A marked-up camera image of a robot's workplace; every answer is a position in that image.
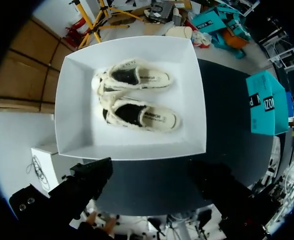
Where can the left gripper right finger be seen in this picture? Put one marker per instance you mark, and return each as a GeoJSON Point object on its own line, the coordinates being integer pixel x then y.
{"type": "Point", "coordinates": [222, 190]}

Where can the cream fleece-lined shoe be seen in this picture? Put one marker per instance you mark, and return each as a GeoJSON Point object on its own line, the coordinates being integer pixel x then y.
{"type": "Point", "coordinates": [136, 77]}
{"type": "Point", "coordinates": [146, 117]}

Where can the person's hand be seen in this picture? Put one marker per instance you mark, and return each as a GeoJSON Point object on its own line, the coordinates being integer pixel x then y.
{"type": "Point", "coordinates": [109, 225]}

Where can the white shoebox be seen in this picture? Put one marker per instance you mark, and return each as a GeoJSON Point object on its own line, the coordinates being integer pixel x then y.
{"type": "Point", "coordinates": [76, 105]}

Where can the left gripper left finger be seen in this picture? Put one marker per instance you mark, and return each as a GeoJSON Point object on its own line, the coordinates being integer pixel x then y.
{"type": "Point", "coordinates": [84, 182]}

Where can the teal box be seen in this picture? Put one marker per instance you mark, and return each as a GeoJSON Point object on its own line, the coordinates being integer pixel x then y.
{"type": "Point", "coordinates": [264, 100]}

